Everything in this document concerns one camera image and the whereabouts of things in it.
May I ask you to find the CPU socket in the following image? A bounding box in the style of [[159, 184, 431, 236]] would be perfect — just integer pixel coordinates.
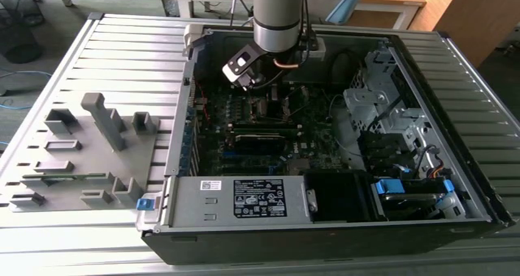
[[248, 96, 292, 123]]

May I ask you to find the metal drive cage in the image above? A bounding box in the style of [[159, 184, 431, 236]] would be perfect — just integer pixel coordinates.
[[343, 50, 411, 136]]

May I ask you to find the green motherboard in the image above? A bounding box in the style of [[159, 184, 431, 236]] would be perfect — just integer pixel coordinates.
[[188, 77, 367, 178]]

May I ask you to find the black graphics card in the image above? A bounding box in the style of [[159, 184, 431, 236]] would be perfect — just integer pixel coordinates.
[[234, 132, 288, 157]]

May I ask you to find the pale blue teach pendant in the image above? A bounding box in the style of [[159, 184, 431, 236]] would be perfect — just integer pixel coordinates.
[[326, 0, 370, 26]]

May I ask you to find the brown chipset heatsink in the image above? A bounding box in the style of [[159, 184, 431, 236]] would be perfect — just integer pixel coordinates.
[[286, 158, 312, 175]]

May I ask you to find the black plastic drive bay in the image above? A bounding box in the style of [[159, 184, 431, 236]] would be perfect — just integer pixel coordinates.
[[358, 131, 411, 173]]

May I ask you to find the grey power supply unit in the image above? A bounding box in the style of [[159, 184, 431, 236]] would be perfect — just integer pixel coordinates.
[[160, 175, 318, 228]]

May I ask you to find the hard disk in blue carrier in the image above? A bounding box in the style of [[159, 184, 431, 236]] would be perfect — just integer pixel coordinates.
[[371, 178, 456, 221]]

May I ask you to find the grey parts rack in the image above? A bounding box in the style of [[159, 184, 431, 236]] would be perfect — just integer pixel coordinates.
[[7, 92, 172, 213]]

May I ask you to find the wooden cabinet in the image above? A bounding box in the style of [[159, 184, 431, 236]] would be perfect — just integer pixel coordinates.
[[408, 0, 520, 68]]

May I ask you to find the black PC case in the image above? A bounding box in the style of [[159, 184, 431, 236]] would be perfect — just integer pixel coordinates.
[[135, 23, 515, 266]]

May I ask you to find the black waste bin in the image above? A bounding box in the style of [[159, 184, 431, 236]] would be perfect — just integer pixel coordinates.
[[0, 0, 46, 64]]

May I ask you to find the brown curved cable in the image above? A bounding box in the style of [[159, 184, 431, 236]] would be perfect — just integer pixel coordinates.
[[272, 58, 302, 71]]

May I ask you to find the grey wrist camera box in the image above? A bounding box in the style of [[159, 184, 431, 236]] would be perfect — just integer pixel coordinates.
[[299, 37, 328, 60]]

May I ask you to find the blue cable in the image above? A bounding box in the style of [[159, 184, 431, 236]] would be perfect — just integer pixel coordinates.
[[0, 70, 54, 111]]

